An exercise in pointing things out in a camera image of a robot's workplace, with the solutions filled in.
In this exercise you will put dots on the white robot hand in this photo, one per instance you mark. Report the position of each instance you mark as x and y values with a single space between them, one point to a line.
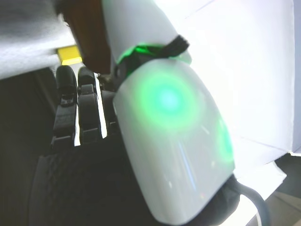
176 141

